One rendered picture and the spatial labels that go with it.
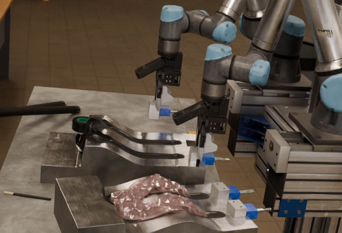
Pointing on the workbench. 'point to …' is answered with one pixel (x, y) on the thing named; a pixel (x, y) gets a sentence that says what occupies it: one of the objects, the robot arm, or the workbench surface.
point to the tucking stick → (27, 195)
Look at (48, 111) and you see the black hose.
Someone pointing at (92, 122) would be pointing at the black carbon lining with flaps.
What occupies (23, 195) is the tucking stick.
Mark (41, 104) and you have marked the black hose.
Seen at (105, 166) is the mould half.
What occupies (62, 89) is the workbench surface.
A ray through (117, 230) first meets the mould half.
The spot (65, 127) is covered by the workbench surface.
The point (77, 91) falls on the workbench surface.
